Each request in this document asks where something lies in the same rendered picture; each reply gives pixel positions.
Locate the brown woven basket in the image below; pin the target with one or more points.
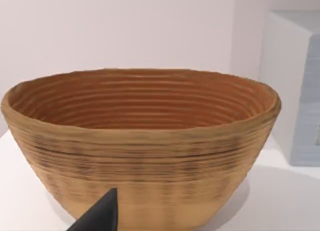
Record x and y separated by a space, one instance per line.
140 151

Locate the light blue rack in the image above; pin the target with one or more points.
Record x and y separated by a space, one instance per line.
295 91

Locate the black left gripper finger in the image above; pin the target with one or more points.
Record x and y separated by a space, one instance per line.
105 212

